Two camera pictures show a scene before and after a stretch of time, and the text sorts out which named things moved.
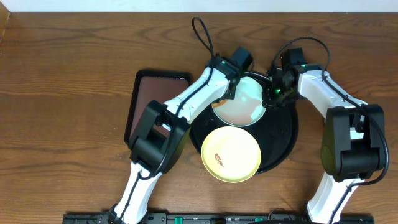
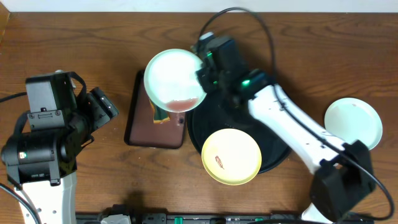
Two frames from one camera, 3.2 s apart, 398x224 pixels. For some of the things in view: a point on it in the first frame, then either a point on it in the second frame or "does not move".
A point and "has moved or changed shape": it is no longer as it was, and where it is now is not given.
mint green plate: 246,109 to 171,81
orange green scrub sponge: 222,102 has moved or changed shape
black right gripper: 269,101 to 201,79
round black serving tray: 277,130 does not move
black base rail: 216,218 does not move
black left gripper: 233,90 to 101,101
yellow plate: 231,154 does not move
